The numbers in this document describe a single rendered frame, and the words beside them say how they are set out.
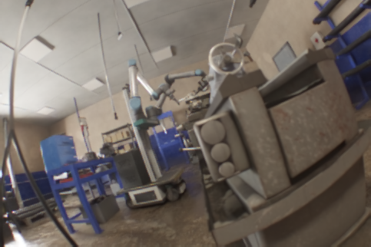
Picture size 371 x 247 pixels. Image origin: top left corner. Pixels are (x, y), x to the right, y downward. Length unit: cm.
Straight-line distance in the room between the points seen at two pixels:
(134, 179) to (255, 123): 211
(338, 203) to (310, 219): 15
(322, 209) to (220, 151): 47
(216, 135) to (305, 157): 28
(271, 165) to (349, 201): 48
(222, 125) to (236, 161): 11
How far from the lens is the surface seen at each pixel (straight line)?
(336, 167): 62
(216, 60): 111
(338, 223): 85
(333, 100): 64
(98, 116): 720
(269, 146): 48
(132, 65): 234
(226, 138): 47
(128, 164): 239
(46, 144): 235
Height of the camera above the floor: 72
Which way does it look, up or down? 11 degrees up
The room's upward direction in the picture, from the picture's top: 20 degrees counter-clockwise
